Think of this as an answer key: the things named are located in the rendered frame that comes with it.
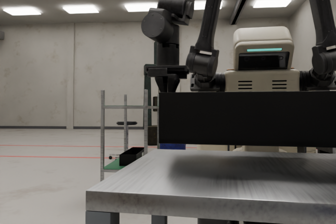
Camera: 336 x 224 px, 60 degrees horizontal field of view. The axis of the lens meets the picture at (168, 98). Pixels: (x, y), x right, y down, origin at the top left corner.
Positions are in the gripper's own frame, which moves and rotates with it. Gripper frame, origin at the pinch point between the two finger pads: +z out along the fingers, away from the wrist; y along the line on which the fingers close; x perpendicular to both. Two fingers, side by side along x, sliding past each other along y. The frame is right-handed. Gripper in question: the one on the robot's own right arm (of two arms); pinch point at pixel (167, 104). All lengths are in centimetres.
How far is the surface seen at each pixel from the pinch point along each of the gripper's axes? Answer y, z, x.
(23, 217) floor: -152, 92, 153
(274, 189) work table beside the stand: 21.0, 13.3, -25.1
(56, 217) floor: -124, 92, 158
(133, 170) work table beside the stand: -3.8, 13.4, -15.7
